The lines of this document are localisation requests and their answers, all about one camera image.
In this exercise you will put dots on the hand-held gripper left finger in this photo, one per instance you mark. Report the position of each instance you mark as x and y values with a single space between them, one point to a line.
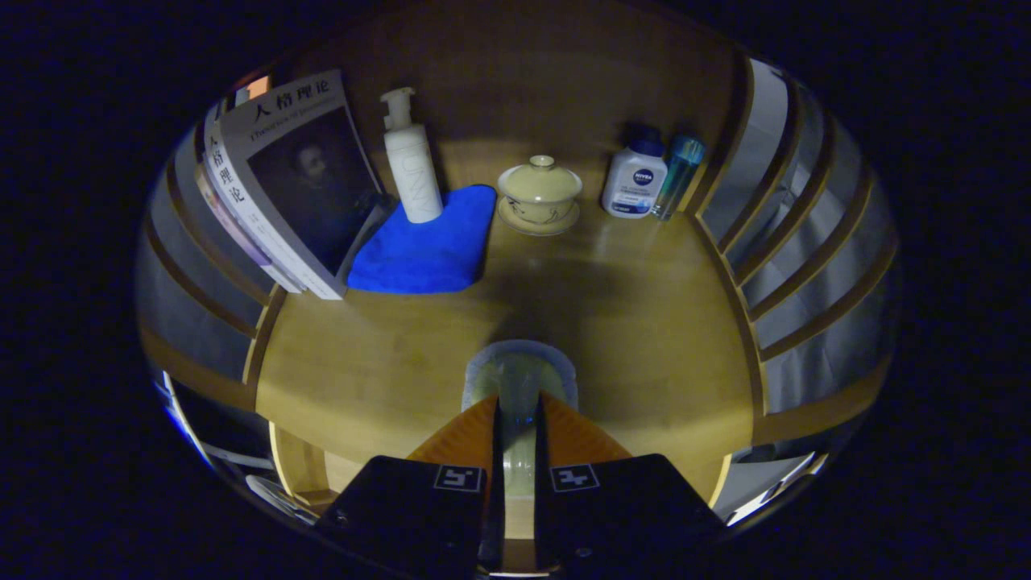
495 499

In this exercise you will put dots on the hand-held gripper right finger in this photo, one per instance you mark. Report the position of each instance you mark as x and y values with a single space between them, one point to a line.
541 507

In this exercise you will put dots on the wooden drawer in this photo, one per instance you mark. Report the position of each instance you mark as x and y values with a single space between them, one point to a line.
302 467

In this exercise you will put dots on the wooden countertop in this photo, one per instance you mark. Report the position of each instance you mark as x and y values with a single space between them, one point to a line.
628 322

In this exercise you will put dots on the wooden cabinet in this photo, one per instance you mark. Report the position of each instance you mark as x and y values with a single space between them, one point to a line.
523 80

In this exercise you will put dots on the blue folded cloth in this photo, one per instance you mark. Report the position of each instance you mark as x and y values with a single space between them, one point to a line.
427 250

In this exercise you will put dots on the cream lidded tea bowl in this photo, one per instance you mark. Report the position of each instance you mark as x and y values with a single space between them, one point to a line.
540 193

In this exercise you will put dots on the white lotion bottle blue cap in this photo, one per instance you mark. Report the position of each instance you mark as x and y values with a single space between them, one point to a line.
634 181

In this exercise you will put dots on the white pump bottle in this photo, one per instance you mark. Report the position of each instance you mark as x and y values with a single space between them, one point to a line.
412 169

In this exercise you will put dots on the teal slim bottle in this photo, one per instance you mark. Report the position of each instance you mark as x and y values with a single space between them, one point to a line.
681 173

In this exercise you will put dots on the white book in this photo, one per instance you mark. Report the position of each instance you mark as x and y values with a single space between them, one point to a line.
314 185

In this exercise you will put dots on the purple book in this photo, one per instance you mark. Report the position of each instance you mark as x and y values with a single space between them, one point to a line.
229 229

